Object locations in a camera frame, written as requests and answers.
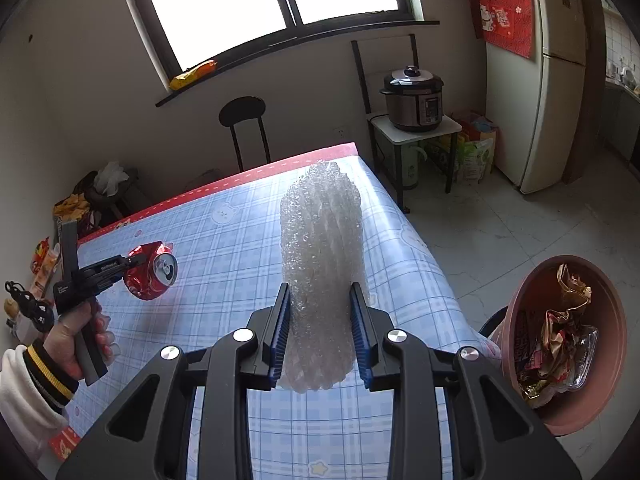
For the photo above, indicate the yellow snack packet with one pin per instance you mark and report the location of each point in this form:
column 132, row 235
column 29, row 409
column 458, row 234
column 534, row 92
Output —
column 192, row 74

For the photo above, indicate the blue checked tablecloth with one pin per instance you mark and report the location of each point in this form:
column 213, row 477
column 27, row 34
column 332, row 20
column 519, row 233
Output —
column 225, row 240

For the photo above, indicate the brown plastic tub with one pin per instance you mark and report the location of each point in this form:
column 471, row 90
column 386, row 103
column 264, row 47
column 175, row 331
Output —
column 607, row 360

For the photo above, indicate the crushed red drink can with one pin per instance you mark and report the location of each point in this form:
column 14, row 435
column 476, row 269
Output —
column 150, row 280

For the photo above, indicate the yellow chip bag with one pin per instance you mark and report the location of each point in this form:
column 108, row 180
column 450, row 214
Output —
column 70, row 207

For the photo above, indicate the black round-back chair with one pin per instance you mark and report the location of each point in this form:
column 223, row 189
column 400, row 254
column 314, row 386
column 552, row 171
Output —
column 242, row 112

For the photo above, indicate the green white paper bag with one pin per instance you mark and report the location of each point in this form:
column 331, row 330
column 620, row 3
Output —
column 475, row 157

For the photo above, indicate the red orange snack packets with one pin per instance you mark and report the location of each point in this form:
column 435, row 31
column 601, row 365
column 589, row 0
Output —
column 42, row 260

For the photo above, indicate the person's left hand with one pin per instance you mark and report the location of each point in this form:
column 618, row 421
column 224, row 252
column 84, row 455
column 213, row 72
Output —
column 60, row 340

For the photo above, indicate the steel electric pressure cooker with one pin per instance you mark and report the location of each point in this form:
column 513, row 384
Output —
column 412, row 100

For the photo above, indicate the red wall hanging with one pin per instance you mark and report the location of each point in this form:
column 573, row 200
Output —
column 500, row 10

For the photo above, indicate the dark pink snack wrapper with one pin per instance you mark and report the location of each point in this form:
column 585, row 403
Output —
column 530, row 345

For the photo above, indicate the black power plug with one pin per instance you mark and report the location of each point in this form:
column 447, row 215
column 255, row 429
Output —
column 32, row 310

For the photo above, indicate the white crumpled bag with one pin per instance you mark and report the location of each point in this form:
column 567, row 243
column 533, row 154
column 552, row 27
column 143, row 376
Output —
column 111, row 177

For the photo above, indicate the small white side table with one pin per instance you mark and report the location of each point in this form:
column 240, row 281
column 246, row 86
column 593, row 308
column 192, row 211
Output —
column 400, row 132

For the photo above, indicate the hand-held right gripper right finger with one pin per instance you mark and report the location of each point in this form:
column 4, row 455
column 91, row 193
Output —
column 361, row 345

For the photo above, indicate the brown gold foil wrapper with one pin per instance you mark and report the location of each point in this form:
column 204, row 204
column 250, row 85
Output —
column 575, row 287

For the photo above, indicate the white foam net sleeve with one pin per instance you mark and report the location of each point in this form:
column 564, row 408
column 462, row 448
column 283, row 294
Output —
column 320, row 260

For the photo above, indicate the cream refrigerator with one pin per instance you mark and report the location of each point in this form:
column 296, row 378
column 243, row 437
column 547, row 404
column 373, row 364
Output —
column 540, row 110

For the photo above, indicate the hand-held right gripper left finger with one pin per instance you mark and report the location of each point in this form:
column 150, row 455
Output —
column 280, row 340

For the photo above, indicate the kitchen counter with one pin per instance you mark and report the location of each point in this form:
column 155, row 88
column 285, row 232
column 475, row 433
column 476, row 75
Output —
column 625, row 110

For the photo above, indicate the white wall socket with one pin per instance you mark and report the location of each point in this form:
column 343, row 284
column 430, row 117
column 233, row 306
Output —
column 340, row 132

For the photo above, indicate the dark low stool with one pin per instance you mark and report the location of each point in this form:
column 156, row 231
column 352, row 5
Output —
column 130, row 195

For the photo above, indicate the pale green kettle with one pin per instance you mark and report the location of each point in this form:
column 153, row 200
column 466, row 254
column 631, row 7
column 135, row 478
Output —
column 412, row 167

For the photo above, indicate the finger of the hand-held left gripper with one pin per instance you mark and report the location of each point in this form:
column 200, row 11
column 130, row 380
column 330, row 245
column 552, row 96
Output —
column 132, row 262

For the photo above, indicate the black framed window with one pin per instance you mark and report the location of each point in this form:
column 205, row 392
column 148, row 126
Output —
column 225, row 5

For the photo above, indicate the black metal frame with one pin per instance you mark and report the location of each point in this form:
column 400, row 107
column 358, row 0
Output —
column 359, row 75

